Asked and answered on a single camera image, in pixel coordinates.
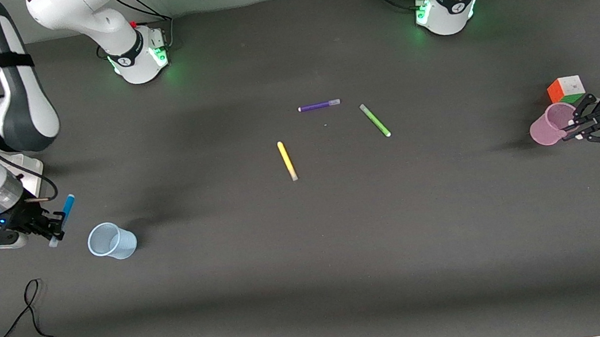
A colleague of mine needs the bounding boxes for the blue marker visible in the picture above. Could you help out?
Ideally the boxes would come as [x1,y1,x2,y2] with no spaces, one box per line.
[43,193,82,248]

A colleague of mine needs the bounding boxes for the colourful puzzle cube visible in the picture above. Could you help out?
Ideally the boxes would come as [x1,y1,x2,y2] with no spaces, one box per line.
[546,74,587,108]

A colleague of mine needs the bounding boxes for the pink plastic cup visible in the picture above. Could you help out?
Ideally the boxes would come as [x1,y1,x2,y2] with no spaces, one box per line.
[527,101,581,148]

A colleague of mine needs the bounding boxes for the light blue plastic cup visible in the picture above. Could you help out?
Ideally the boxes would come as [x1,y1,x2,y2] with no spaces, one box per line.
[85,219,140,264]

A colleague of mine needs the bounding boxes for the green marker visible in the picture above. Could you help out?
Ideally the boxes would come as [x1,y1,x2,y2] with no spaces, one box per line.
[358,100,392,141]

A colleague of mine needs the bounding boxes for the yellow marker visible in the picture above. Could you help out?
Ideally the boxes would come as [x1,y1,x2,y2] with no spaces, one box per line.
[276,139,299,183]

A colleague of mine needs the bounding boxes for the purple marker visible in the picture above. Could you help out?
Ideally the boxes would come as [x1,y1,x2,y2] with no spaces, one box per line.
[297,98,342,113]

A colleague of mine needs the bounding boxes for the black arm-mounted cable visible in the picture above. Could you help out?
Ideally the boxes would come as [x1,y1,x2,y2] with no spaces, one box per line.
[0,69,59,209]

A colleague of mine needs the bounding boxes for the black velcro strap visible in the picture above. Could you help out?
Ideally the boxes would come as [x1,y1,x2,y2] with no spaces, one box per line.
[0,49,36,72]

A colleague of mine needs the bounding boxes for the black right base cables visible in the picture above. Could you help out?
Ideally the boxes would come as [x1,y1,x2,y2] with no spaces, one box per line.
[90,0,178,59]

